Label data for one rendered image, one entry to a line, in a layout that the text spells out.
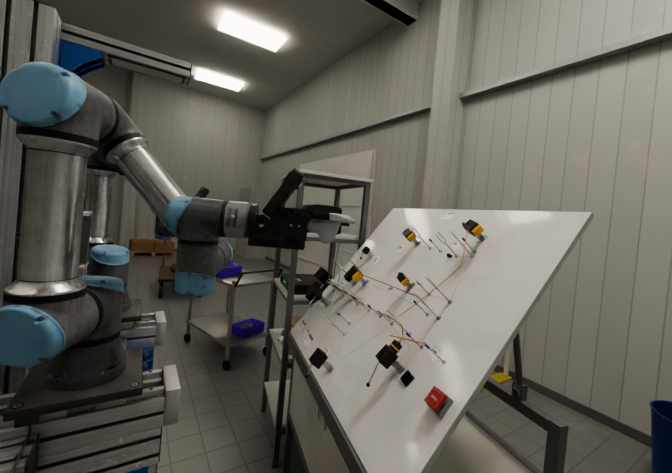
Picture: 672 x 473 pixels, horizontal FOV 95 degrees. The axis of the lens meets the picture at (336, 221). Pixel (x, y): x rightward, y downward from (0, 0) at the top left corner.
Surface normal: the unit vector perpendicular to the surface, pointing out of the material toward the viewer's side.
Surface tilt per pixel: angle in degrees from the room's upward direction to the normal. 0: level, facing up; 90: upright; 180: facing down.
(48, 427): 90
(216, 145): 90
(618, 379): 90
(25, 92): 82
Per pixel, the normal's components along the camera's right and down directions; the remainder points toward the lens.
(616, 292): -0.84, -0.07
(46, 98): 0.13, -0.11
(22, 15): 0.54, 0.07
